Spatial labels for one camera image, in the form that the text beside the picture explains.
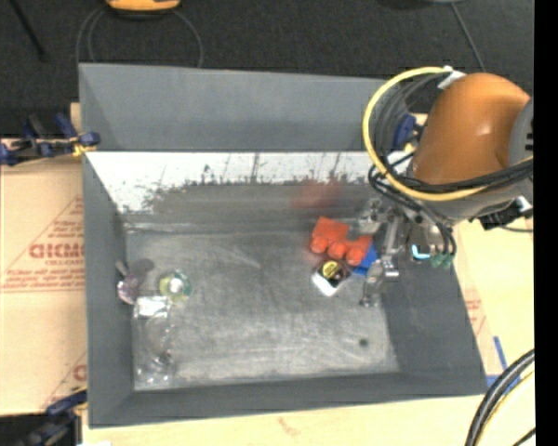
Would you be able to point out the black cylinder on white bracket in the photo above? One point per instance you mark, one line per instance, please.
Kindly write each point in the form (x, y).
(500, 217)

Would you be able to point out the brown cardboard board red print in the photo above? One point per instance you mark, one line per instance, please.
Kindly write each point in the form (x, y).
(37, 212)

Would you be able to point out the grey metal bin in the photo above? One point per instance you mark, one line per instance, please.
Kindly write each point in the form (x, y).
(260, 305)

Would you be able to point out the blue toy block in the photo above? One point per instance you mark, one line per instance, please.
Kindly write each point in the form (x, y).
(366, 262)

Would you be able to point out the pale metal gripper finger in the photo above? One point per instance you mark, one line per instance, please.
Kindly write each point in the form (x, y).
(391, 268)
(373, 288)

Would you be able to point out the yellow black white tape measure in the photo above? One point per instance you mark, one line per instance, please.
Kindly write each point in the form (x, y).
(331, 278)

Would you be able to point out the orange-red studded toy block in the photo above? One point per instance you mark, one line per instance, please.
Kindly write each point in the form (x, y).
(337, 242)

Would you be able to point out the clear purple plastic thing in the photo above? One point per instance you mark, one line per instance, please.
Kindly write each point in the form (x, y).
(132, 284)

